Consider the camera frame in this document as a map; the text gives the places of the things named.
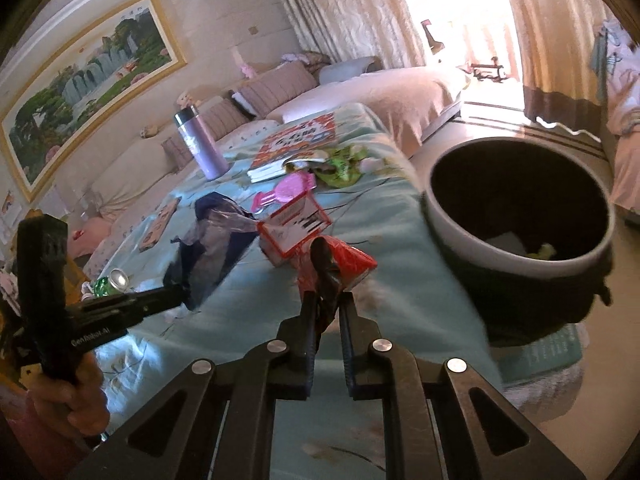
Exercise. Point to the light blue floral tablecloth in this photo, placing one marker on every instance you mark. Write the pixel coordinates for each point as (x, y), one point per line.
(400, 240)

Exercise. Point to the grey pillow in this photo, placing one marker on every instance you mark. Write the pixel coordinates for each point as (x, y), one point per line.
(350, 70)

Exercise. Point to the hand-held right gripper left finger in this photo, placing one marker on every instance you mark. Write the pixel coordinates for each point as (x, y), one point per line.
(307, 340)

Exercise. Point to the small red edged carton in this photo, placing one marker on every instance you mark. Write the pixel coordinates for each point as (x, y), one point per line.
(295, 230)

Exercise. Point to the small striped cushion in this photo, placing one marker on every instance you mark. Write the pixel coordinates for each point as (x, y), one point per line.
(280, 87)

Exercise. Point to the pink cushion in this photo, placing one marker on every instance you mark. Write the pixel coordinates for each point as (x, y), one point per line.
(90, 237)

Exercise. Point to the black bin with white rim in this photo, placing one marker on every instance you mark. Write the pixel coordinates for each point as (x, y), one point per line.
(520, 240)

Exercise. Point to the red snack packet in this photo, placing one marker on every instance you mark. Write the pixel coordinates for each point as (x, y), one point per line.
(350, 265)

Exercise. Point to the small cream plush toy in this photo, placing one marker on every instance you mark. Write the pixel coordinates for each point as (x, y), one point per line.
(149, 131)

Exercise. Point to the crushed green can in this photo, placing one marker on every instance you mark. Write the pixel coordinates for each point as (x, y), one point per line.
(111, 282)

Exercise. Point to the white pillow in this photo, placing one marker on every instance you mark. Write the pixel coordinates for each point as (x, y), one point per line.
(130, 175)

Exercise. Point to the large striped cushion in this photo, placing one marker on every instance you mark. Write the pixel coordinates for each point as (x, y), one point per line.
(200, 130)

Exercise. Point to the person's left hand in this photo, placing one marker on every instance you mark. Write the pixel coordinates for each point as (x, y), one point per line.
(85, 405)

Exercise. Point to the framed landscape painting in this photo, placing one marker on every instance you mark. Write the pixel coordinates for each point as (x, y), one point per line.
(85, 95)

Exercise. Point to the pink printed blanket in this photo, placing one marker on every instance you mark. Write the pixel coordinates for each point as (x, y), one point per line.
(622, 110)

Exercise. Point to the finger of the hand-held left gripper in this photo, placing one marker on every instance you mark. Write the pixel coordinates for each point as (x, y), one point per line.
(160, 300)

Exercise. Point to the white teddy bear plush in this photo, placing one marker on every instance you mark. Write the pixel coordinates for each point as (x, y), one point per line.
(190, 101)

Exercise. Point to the purple thermos bottle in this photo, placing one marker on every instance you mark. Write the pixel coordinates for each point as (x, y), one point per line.
(202, 145)

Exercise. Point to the pink plush toy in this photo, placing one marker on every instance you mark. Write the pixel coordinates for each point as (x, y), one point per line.
(247, 70)

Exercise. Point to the patterned cushion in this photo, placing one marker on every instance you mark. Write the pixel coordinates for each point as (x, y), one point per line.
(315, 62)

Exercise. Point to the small black metal rack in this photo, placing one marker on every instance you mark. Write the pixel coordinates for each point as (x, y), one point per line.
(487, 70)

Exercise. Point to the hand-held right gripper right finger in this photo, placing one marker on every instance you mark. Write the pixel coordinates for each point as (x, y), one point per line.
(350, 345)

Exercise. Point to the pink plastic toy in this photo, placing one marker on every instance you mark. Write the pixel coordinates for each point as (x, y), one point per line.
(285, 191)

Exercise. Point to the green snack wrapper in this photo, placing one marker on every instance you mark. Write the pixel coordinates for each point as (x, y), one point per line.
(342, 167)

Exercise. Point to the teal printed booklet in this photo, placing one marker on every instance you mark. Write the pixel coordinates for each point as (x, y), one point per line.
(550, 350)

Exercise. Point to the dark blue plastic wrapper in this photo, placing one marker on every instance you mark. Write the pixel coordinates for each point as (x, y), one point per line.
(215, 250)

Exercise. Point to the colourful children's book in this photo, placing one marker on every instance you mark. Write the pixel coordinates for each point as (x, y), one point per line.
(295, 145)

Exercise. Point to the beige patterned curtain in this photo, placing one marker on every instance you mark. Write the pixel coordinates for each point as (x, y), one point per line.
(350, 5)
(555, 35)

